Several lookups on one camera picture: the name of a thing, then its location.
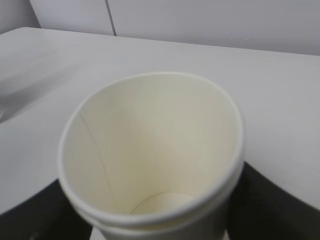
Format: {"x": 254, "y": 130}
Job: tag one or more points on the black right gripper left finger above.
{"x": 48, "y": 215}

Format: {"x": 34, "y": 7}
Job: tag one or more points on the white paper cup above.
{"x": 153, "y": 156}

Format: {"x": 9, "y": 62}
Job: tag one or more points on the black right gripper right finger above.
{"x": 260, "y": 210}

